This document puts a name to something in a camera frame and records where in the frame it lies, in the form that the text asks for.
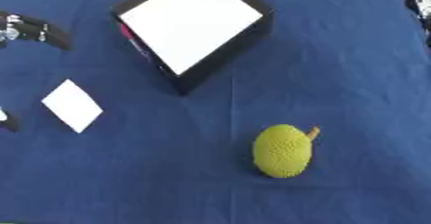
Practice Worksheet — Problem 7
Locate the black box with white inside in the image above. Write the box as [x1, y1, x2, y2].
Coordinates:
[108, 0, 276, 97]

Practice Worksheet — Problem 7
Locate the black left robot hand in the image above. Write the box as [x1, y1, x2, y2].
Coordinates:
[0, 10, 76, 134]

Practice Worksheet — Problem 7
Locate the white flat square card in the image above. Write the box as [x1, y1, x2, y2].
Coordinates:
[40, 78, 107, 135]

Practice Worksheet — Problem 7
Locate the yellow-green spiky toy jackfruit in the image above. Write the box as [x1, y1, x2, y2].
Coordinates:
[249, 123, 323, 180]

